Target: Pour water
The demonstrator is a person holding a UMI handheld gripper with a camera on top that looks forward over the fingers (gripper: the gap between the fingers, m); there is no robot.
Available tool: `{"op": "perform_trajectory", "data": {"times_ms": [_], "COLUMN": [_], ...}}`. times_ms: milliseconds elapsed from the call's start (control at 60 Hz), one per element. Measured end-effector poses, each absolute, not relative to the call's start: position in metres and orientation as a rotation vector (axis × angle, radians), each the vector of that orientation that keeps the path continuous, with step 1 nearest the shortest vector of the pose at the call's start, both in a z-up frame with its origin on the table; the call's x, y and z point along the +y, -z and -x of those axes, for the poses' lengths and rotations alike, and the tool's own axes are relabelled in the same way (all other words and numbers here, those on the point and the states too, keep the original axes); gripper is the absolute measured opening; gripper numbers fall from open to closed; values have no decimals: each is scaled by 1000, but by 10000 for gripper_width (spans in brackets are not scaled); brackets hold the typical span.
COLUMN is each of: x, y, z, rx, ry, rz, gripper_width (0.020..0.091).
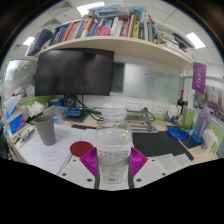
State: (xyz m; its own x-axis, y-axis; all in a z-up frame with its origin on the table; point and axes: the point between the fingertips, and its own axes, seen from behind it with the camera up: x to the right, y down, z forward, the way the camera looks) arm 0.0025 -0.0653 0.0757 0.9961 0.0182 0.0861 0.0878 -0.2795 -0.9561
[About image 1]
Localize ceiling lights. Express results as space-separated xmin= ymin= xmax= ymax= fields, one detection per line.
xmin=22 ymin=1 xmax=207 ymax=50

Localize black computer monitor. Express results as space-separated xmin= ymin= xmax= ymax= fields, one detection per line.
xmin=34 ymin=48 xmax=115 ymax=108

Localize clear plastic drink bottle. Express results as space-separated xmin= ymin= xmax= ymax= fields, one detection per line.
xmin=95 ymin=102 xmax=134 ymax=185

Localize wooden shelf with books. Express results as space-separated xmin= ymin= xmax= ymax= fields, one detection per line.
xmin=24 ymin=3 xmax=196 ymax=71

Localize grey metal laptop stand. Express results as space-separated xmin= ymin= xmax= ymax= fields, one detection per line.
xmin=125 ymin=107 xmax=160 ymax=134

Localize blue tissue box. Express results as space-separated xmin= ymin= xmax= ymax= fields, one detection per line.
xmin=3 ymin=94 xmax=27 ymax=135

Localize white folded paper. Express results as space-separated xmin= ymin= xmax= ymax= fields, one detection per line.
xmin=154 ymin=152 xmax=192 ymax=173

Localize purple hanging banner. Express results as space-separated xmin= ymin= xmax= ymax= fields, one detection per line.
xmin=191 ymin=61 xmax=207 ymax=95

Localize blue coiled cable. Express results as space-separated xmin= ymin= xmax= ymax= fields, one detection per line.
xmin=166 ymin=126 xmax=188 ymax=141

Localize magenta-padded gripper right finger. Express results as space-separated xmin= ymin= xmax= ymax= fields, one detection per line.
xmin=127 ymin=146 xmax=168 ymax=190

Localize white wall socket strip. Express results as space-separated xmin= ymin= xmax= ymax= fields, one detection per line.
xmin=126 ymin=99 xmax=167 ymax=115

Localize blue electronic device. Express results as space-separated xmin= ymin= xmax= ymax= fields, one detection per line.
xmin=66 ymin=107 xmax=85 ymax=119

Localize white paper sheet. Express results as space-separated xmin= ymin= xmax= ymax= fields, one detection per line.
xmin=19 ymin=123 xmax=88 ymax=176

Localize black desk mat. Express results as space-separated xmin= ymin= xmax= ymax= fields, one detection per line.
xmin=132 ymin=130 xmax=195 ymax=162

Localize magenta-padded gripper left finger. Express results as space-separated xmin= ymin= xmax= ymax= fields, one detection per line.
xmin=57 ymin=146 xmax=101 ymax=190

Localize grey plastic cup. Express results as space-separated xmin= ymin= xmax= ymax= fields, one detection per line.
xmin=34 ymin=114 xmax=57 ymax=147

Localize translucent purple water bottle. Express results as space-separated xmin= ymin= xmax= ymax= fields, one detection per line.
xmin=191 ymin=105 xmax=212 ymax=145

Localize flat round red coaster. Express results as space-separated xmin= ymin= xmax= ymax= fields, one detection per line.
xmin=69 ymin=140 xmax=95 ymax=158

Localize white plastic bag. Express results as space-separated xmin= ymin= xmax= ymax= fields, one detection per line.
xmin=201 ymin=127 xmax=220 ymax=153

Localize clear plastic container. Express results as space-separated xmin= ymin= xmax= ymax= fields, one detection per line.
xmin=42 ymin=105 xmax=70 ymax=123

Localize dark wine bottle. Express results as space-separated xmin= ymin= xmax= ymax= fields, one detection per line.
xmin=176 ymin=89 xmax=186 ymax=116

